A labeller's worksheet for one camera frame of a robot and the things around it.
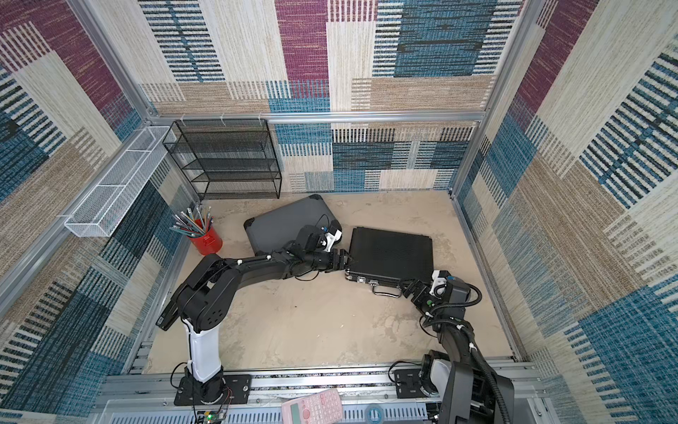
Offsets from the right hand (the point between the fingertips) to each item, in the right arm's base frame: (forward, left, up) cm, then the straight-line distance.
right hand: (408, 292), depth 88 cm
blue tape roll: (-32, +14, -3) cm, 35 cm away
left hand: (+7, +17, +6) cm, 20 cm away
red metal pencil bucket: (+18, +70, +5) cm, 72 cm away
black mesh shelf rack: (+52, +69, +16) cm, 87 cm away
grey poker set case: (+27, +46, +2) cm, 54 cm away
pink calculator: (-31, +27, -2) cm, 41 cm away
